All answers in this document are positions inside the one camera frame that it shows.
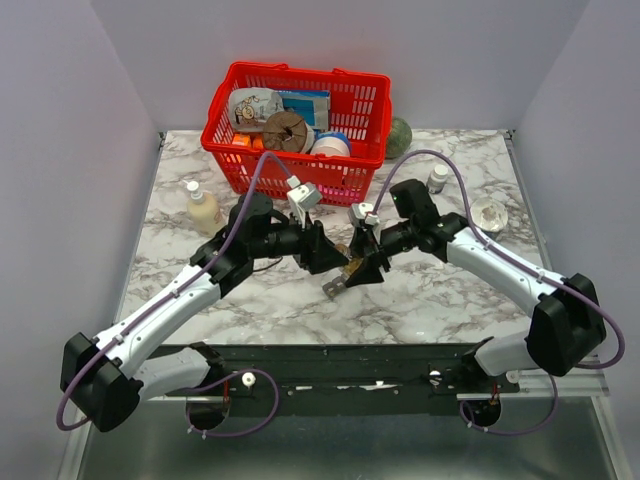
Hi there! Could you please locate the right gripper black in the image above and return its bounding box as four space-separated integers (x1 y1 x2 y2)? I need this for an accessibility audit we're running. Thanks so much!
344 219 417 288

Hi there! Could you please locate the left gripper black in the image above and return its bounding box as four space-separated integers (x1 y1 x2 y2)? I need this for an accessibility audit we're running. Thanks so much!
250 205 350 275

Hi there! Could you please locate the clear jar of yellow pills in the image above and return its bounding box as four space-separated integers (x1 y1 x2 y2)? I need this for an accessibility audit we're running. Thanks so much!
342 257 363 277

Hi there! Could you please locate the clear jar lid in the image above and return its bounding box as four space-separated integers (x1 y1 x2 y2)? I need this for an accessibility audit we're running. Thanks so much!
335 244 350 257

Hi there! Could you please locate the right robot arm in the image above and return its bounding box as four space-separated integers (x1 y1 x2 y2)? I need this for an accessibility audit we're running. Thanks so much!
346 179 606 392

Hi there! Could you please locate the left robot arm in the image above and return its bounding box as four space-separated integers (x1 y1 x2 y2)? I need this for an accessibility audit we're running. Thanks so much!
60 184 347 432

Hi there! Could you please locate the white cap pill bottle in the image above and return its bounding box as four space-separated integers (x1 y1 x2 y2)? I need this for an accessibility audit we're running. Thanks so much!
427 164 449 194

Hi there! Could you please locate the white blue round tub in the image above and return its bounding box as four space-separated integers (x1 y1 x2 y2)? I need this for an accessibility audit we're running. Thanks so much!
310 131 352 157

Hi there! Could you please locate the green watermelon ball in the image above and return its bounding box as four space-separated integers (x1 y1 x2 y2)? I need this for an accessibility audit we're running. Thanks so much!
385 116 413 159

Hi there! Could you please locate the grey cup with white contents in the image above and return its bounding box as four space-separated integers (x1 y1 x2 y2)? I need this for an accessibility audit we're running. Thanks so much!
471 197 508 235

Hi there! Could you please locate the brown twine roll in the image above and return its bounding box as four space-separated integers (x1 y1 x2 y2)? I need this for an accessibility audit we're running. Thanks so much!
262 111 315 154

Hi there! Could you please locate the cream pump lotion bottle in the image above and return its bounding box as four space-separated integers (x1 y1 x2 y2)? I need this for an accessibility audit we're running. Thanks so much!
186 180 225 238

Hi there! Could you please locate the orange small package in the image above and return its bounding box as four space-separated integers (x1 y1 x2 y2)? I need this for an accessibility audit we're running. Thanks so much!
231 132 265 150

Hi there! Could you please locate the blue white carton box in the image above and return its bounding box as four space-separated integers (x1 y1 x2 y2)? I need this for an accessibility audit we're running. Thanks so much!
277 90 331 131

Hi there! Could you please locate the red plastic shopping basket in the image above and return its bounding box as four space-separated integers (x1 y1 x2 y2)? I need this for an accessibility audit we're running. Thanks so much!
201 62 392 206

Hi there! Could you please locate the white printed snack pouch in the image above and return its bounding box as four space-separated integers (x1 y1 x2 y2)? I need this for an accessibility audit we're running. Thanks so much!
228 87 284 133

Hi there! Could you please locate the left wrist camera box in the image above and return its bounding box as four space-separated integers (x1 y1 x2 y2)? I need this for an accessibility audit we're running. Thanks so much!
287 182 322 224

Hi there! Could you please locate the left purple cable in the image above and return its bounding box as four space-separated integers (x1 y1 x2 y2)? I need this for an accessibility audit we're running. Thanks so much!
54 151 301 431

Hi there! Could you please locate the purple cable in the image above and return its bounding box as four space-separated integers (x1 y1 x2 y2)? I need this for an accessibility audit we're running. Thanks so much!
54 151 301 431
369 149 626 370

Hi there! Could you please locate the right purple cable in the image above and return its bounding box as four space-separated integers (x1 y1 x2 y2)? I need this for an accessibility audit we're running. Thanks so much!
369 149 626 370

